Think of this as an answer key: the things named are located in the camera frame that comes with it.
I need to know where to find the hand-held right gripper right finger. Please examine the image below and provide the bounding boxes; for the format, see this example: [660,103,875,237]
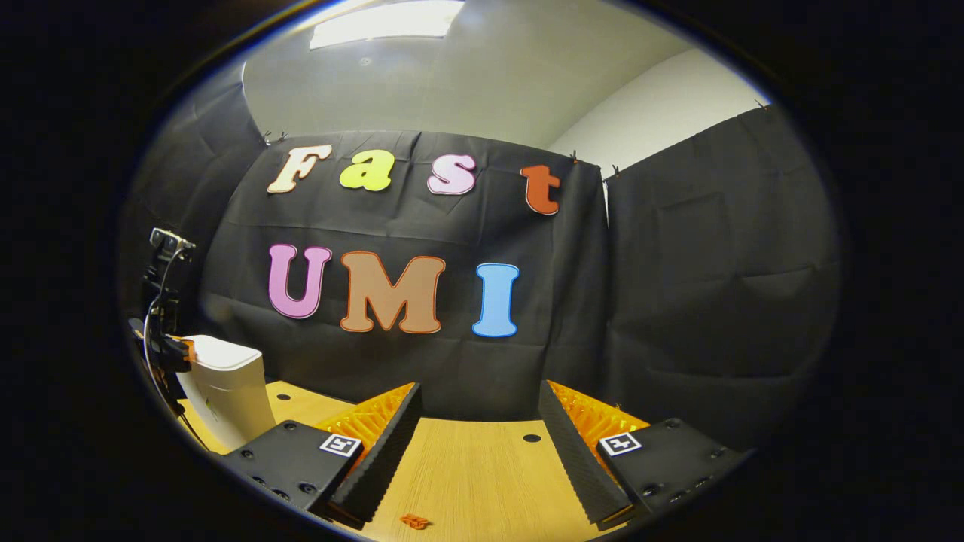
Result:
[538,380,756,528]

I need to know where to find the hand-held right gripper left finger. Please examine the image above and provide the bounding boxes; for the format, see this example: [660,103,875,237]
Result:
[222,382,423,530]

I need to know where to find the white desktop garbage bin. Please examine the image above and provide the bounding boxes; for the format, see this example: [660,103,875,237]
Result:
[175,335,276,452]

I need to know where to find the wooden desktop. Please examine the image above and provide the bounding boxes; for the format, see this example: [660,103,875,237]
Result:
[178,380,756,542]

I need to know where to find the black backdrop cloth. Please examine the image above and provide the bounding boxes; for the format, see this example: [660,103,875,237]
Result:
[117,60,843,452]

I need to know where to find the ceiling light panel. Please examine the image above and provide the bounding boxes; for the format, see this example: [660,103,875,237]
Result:
[309,0,466,50]

